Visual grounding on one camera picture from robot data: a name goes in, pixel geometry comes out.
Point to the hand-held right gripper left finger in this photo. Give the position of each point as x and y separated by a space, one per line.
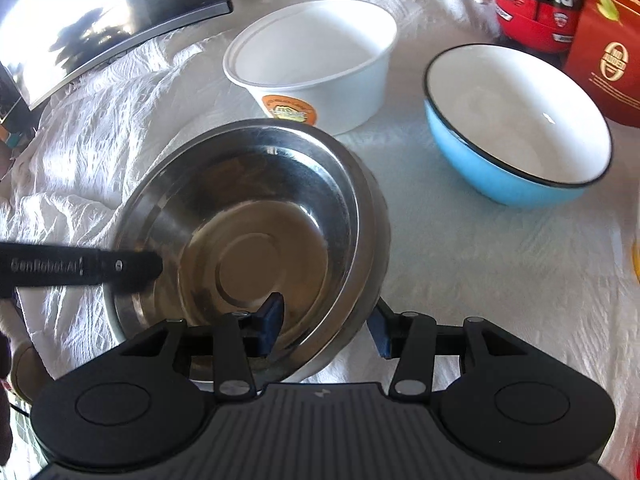
272 327

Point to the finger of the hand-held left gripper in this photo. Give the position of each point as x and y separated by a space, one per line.
132 266

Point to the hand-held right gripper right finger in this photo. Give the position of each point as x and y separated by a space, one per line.
381 335

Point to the stainless steel bowl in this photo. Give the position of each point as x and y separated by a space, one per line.
250 230

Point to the blue enamel bowl black rim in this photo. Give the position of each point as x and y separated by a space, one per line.
520 120

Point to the white paper bowl orange label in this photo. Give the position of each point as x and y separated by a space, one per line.
320 55

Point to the white textured cloth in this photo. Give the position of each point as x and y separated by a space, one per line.
500 270

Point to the colourful clutter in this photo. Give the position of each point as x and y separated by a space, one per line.
10 130

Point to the curved silver monitor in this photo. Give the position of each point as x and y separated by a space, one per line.
95 15

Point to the red gift box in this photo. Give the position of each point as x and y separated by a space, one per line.
607 45

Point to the red toy helmet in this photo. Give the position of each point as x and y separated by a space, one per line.
537 0

